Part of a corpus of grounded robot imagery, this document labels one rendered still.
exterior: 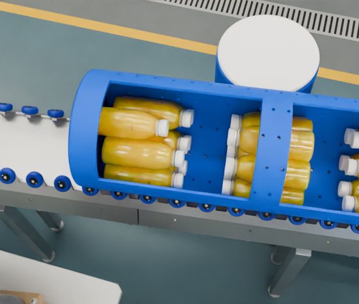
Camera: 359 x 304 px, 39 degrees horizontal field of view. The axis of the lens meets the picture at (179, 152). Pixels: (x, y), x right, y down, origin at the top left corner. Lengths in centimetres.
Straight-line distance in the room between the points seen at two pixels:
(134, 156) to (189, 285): 113
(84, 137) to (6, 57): 184
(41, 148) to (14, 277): 47
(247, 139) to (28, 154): 63
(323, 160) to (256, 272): 97
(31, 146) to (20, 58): 147
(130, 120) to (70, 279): 37
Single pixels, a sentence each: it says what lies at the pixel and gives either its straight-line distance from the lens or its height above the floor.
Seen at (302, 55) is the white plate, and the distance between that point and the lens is 143.
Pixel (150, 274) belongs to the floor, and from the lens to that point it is 221.
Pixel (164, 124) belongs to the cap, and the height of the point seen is 116.
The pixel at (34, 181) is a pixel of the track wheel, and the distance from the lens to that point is 134.
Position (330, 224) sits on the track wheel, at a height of 96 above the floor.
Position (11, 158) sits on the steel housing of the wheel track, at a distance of 144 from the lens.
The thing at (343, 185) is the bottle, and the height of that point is 101.
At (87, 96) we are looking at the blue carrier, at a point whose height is 123.
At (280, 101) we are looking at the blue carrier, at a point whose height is 122.
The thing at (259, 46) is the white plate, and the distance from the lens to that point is 143.
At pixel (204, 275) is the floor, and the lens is 220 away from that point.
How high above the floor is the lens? 214
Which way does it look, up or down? 63 degrees down
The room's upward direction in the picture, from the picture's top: 3 degrees counter-clockwise
